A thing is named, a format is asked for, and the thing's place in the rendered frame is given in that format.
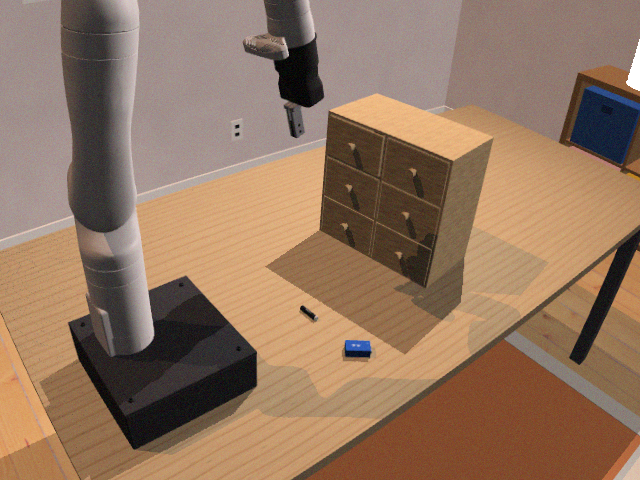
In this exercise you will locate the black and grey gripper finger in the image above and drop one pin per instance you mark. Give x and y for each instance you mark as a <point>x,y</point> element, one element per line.
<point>286,106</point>
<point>297,120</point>

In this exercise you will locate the brown wooden chest of drawers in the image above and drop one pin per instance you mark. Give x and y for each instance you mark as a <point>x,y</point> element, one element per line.
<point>466,149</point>

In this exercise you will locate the brown wooden drawer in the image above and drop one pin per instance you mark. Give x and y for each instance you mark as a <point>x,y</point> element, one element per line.
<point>347,224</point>
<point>431,172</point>
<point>368,145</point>
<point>419,219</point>
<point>362,191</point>
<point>388,247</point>

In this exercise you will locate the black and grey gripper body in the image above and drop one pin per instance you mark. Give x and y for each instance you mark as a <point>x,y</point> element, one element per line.
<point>299,81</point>

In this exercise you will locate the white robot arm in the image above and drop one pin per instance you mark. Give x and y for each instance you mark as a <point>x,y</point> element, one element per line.
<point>99,50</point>

